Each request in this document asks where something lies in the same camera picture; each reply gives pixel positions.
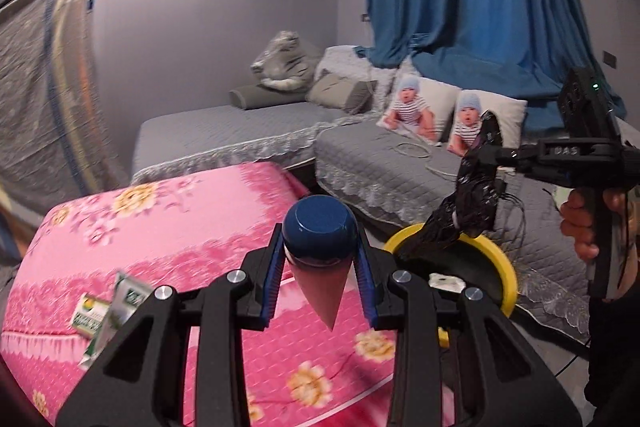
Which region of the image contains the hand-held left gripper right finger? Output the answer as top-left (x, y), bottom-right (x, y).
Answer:
top-left (352, 234), bottom-right (584, 427)

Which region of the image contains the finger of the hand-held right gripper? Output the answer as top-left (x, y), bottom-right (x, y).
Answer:
top-left (467, 111), bottom-right (521, 175)

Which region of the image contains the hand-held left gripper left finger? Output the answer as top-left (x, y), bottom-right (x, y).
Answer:
top-left (55, 222), bottom-right (289, 427)

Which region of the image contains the black plastic bag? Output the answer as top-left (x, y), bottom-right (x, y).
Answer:
top-left (400, 111), bottom-right (526, 270)

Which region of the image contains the blue-lidded pink bottle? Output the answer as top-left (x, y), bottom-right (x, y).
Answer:
top-left (281, 195), bottom-right (358, 334)

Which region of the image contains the yellow round bin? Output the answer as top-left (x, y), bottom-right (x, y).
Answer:
top-left (382, 224), bottom-right (517, 349)

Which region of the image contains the person's right forearm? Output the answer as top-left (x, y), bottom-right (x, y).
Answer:
top-left (582, 292), bottom-right (640, 410)

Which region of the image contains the person's right hand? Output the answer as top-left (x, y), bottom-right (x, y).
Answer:
top-left (558, 186), bottom-right (640, 299)

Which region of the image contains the baby print pillow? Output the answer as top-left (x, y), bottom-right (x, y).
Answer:
top-left (376, 73), bottom-right (462, 144)
top-left (446, 88), bottom-right (529, 158)

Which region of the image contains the white crumpled paper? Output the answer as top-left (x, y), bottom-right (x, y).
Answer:
top-left (429, 273), bottom-right (465, 294)

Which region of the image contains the grey quilted sofa bed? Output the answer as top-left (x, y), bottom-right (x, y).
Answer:
top-left (131, 99), bottom-right (383, 188)
top-left (314, 122), bottom-right (608, 348)

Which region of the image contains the pink floral blanket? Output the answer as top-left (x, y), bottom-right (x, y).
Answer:
top-left (0, 162), bottom-right (451, 427)

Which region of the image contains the white quilted cushion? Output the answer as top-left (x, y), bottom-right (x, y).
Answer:
top-left (314, 45), bottom-right (416, 108)

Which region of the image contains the grey square cushion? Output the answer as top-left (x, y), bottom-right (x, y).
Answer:
top-left (305, 72), bottom-right (375, 116)

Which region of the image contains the grey bolster pillow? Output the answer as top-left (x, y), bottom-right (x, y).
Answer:
top-left (228, 83), bottom-right (312, 111)

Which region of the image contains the green white carton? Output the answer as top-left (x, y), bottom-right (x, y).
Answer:
top-left (71, 293), bottom-right (115, 339)

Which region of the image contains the grey printed hanging cloth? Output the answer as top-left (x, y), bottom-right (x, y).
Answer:
top-left (0, 0), bottom-right (123, 212)

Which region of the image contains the white cable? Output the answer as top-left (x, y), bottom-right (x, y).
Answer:
top-left (394, 141), bottom-right (468, 182)

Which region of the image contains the black floor cable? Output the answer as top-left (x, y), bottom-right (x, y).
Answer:
top-left (547, 339), bottom-right (592, 375)

